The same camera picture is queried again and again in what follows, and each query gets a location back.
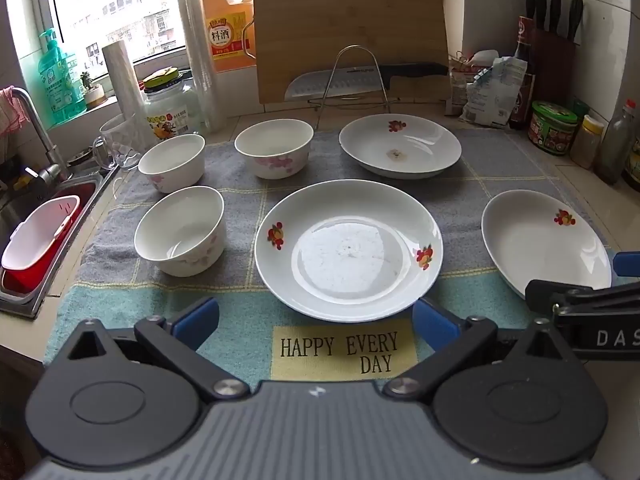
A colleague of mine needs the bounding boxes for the glass jar yellow-green lid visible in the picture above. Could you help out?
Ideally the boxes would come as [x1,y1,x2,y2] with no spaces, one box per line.
[141,69,203,141]

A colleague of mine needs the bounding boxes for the black-handled kitchen knife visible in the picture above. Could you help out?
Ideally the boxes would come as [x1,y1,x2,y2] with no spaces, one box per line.
[284,61,449,102]

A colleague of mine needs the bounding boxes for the clear glass measuring cup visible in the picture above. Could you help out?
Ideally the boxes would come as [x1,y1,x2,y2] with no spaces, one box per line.
[92,112,146,170]

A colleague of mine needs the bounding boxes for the white plate with brown stain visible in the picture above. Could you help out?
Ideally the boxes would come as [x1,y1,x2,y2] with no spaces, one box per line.
[339,114,462,179]

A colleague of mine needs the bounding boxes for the metal wire rack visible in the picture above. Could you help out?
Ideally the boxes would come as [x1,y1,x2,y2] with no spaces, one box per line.
[307,45,396,133]

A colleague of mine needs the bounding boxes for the bamboo cutting board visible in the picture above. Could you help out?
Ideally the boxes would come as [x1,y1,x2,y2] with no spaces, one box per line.
[252,0,451,106]

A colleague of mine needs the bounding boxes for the steel sink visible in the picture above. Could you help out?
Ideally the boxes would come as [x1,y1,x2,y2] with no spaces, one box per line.
[0,170,118,318]

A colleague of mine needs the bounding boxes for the grey blue checked dish mat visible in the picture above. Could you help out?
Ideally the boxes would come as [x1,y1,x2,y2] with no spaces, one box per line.
[44,127,621,382]

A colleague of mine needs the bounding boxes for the white plate near sink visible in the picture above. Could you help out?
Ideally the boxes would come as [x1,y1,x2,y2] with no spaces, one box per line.
[1,195,82,271]

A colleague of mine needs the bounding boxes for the dark soy sauce bottle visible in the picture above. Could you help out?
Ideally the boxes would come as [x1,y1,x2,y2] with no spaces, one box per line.
[510,15,538,131]

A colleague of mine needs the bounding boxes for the white printed bag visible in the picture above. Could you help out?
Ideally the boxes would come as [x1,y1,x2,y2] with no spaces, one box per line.
[460,57,530,126]

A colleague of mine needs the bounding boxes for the yellow-lid jar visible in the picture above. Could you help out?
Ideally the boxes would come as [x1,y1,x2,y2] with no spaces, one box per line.
[570,115,603,170]

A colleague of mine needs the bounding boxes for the pink cloth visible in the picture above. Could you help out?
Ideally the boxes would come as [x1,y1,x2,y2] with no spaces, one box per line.
[0,85,28,136]

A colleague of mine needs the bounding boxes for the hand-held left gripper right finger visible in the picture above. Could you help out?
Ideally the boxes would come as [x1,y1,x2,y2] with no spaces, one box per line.
[382,297,573,403]

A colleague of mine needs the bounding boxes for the red basin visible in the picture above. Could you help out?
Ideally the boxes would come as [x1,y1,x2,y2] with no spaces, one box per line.
[0,182,98,296]

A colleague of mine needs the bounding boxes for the red clipped bag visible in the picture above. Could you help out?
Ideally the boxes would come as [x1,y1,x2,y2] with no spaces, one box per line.
[446,57,473,116]

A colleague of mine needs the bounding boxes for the small potted plant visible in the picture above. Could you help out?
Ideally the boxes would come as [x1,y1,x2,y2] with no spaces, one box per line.
[80,71,108,110]

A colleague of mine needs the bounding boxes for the white plate two fruit prints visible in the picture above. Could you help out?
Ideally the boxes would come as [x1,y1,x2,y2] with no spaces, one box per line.
[254,179,444,323]

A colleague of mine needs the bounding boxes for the small clear plastic wrap roll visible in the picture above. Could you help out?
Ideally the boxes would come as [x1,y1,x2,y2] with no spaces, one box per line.
[101,42,153,148]

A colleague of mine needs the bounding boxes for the grey bottle red cap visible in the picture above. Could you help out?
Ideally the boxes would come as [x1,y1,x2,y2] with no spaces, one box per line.
[597,99,637,185]

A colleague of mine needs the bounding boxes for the steel faucet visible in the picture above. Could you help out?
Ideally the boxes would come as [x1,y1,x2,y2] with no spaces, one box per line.
[7,87,68,183]

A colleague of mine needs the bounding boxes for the white bowl pink flower print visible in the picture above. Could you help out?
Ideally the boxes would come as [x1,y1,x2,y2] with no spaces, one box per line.
[234,120,315,180]
[137,134,207,195]
[134,186,227,277]

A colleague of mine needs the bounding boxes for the green detergent bottle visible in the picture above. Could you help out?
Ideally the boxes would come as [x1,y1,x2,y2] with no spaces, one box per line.
[37,27,83,126]

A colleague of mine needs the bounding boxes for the large clear plastic wrap roll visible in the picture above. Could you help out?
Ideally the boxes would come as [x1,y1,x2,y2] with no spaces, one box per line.
[177,0,227,133]

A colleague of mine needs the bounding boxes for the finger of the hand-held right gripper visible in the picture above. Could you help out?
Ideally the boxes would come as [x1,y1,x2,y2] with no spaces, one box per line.
[525,279,640,314]
[611,251,640,277]

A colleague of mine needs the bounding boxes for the orange cooking wine jug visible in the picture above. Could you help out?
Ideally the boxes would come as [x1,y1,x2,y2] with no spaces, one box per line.
[200,0,257,73]

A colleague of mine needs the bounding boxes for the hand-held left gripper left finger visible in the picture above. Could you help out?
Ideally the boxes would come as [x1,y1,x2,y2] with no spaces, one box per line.
[65,296,251,403]

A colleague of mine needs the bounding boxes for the window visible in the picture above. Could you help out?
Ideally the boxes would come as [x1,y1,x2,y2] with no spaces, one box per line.
[5,0,401,86]

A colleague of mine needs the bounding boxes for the large green-lid sauce jar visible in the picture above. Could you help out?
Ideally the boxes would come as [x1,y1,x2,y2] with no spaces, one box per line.
[527,101,581,156]

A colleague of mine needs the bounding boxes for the white plate one fruit print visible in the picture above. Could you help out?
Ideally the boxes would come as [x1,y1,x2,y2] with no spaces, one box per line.
[481,190,613,301]

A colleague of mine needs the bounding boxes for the dark wooden knife block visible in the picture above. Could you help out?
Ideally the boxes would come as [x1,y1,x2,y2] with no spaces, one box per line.
[530,27,583,106]

